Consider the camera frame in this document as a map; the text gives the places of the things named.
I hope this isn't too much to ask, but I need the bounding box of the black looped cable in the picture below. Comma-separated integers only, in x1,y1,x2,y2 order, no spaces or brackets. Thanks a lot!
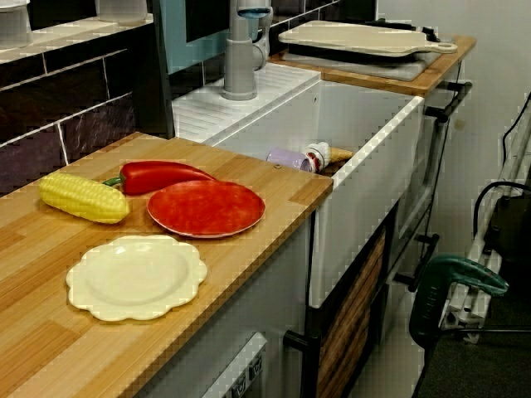
472,179,531,250

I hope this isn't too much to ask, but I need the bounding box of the cream scalloped plate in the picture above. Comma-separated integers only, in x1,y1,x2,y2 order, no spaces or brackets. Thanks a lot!
66,234,209,323

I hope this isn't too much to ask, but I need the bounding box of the purple plastic cup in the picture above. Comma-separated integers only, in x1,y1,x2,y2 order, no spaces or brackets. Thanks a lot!
265,146,313,172

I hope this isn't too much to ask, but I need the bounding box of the red round plate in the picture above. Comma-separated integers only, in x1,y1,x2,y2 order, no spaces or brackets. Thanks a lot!
146,179,267,240

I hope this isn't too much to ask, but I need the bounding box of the black cabinet handle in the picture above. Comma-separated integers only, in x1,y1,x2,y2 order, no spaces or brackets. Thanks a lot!
393,232,441,294
283,328,323,398
424,80,475,124

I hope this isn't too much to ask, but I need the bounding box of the toy ice cream cone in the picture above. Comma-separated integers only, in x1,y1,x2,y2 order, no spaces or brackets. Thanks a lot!
306,141,355,167

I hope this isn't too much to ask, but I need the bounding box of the grey toy faucet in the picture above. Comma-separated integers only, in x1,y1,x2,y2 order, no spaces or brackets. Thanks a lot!
221,0,275,102

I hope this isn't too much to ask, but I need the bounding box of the wooden crate drawer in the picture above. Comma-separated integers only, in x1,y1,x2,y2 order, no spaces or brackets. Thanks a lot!
316,229,387,398

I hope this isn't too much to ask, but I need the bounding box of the aluminium frame rail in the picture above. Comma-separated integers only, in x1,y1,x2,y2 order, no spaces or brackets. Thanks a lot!
439,119,531,346

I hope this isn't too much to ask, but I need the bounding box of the red toy pepper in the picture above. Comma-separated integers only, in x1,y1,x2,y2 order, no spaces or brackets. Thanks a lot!
102,160,219,197

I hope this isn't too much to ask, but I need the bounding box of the white toy sink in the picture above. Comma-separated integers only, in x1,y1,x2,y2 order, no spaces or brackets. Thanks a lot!
171,64,426,310

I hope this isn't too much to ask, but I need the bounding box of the grey toy stove top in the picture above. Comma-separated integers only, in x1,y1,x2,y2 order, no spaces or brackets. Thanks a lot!
270,41,441,82

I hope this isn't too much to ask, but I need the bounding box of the black box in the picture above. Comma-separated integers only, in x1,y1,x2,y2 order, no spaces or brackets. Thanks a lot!
482,194,531,267

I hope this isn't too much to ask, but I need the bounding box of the white plastic container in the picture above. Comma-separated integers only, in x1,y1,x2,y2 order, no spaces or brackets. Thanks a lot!
95,0,149,24
0,0,35,49

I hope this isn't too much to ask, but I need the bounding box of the black upright post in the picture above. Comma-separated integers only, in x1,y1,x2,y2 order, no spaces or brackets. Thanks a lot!
132,0,176,140

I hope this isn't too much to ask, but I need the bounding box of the green clamp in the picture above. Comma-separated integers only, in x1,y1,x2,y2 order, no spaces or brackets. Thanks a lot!
407,253,511,342

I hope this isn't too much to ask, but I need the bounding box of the cream cutting board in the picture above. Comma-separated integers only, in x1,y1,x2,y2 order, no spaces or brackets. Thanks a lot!
277,19,460,59

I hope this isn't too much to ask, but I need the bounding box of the yellow toy corn cob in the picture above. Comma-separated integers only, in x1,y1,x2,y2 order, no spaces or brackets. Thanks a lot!
38,172,131,226

